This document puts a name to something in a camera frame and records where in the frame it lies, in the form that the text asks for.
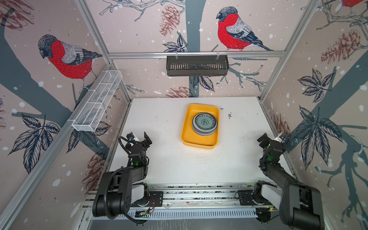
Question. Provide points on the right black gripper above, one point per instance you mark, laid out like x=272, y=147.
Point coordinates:
x=266, y=143

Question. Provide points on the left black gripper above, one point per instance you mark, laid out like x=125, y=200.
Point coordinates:
x=148, y=141

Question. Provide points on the yellow plastic bin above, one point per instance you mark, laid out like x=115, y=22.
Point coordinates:
x=189, y=137

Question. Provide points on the small green patterned plate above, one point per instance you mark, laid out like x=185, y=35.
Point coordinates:
x=205, y=122

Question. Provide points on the white flower plate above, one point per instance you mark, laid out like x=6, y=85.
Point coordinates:
x=203, y=133

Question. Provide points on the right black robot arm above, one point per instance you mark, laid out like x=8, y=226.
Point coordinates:
x=300, y=206

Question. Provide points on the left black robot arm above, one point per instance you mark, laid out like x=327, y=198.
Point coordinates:
x=120, y=188

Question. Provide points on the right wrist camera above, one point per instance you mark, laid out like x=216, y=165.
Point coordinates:
x=282, y=137

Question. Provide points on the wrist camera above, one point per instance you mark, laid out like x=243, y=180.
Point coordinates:
x=282, y=137
x=131, y=138

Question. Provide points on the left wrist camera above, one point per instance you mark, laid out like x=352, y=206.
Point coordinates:
x=131, y=138

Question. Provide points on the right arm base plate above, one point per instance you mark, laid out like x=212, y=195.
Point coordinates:
x=245, y=198

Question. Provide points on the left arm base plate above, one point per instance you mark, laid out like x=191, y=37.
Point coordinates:
x=155, y=199

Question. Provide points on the white mesh wall shelf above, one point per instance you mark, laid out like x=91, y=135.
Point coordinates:
x=92, y=112

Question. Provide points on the aluminium mounting rail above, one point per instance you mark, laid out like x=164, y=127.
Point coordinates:
x=204, y=196

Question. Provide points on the black hanging wire basket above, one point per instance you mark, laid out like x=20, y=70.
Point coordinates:
x=208, y=65

